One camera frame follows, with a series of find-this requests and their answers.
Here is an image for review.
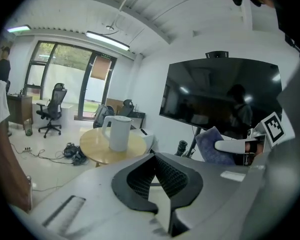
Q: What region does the white kettle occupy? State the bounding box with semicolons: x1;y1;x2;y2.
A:
101;115;134;153

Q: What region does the white floor cable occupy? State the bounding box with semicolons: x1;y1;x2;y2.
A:
9;142;74;163

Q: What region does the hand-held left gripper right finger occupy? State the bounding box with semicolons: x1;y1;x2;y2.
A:
154;152;205;212

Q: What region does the wire waste bin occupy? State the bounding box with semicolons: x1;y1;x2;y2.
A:
23;119;34;137

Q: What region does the black television stand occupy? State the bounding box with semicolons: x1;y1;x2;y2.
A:
184;125;204;160

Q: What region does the long ceiling light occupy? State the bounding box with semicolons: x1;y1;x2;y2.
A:
85;30;131;52
6;24;32;34

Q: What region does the black framed glass door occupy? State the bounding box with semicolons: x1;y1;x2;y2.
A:
23;40;118;122

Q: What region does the round wooden table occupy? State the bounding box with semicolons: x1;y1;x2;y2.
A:
79;126;148;169

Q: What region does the light wooden cabinet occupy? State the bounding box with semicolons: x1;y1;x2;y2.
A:
105;97;125;117

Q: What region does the black cylindrical device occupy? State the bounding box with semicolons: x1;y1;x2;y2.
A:
174;139;190;158

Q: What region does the black mesh office chair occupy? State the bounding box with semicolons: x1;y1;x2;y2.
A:
35;82;69;139
118;98;135;118

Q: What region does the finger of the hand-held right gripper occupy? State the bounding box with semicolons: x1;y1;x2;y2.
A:
214;138;249;155

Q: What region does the person's grey shirt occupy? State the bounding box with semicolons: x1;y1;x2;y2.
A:
276;42;300;145

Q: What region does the black camera bar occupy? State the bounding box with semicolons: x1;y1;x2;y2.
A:
205;50;230;60

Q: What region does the dark wooden desk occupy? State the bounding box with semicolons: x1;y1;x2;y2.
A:
6;93;34;130

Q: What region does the person's left forearm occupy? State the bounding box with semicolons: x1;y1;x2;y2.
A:
0;120;33;214

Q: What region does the large black television screen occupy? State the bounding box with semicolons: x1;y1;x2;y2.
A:
158;57;284;141

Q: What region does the purple cloth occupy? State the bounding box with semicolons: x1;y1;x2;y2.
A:
194;125;237;166

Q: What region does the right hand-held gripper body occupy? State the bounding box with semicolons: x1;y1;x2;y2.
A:
234;111;286;167

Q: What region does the white box appliance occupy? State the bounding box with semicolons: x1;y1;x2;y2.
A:
129;127;156;158

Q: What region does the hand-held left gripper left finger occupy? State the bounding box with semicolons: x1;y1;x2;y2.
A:
111;153;159;215

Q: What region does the grey backpack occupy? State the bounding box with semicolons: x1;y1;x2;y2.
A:
92;104;115;129

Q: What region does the brown roller blind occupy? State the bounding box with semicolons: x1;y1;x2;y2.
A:
89;56;113;81

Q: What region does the black cable bundle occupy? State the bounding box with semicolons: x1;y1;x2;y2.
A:
61;142;90;167

